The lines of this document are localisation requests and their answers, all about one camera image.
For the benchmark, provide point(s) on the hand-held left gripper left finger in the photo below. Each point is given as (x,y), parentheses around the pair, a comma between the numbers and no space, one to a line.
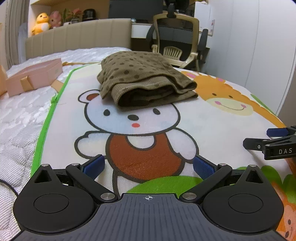
(94,165)

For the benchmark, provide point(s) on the brown paper bag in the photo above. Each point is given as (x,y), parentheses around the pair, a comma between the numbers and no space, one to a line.
(1,78)

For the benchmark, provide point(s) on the black round appliance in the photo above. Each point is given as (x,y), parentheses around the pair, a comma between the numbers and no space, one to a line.
(87,15)

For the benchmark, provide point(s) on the beige and black office chair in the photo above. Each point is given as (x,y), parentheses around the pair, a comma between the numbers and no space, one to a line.
(178,30)

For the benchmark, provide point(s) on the yellow duck plush toy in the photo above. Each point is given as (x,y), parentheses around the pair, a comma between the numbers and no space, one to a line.
(41,23)

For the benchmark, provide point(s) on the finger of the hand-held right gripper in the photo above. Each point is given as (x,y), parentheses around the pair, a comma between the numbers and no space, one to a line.
(276,132)
(254,142)

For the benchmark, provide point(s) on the black computer monitor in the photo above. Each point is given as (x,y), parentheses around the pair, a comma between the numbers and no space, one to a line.
(136,9)

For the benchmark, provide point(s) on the pink plush toy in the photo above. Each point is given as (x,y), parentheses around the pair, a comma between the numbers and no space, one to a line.
(55,19)

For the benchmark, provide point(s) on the pink gift box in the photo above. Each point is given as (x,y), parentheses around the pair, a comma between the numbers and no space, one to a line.
(34,75)

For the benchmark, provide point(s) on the grey curtain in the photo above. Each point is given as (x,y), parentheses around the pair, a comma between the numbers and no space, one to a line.
(13,30)

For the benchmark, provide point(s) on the white desk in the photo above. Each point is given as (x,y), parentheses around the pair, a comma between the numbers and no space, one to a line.
(141,30)

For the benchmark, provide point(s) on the beige padded headboard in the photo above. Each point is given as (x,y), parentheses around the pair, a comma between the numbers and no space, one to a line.
(81,34)

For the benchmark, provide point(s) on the brown ribbed garment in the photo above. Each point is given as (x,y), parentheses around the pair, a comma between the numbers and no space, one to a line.
(138,69)

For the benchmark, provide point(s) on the cartoon printed blanket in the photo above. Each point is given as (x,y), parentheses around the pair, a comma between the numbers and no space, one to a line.
(150,139)

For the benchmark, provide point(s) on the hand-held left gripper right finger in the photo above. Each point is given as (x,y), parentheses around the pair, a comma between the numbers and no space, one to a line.
(203,168)

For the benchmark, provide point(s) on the beige plastic stool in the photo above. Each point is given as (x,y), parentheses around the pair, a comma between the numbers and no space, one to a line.
(172,52)

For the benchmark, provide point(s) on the potted plant with red leaves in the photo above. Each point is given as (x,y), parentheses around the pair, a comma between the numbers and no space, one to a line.
(72,15)

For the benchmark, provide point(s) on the white cardboard box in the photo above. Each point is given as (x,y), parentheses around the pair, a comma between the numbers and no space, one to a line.
(203,16)

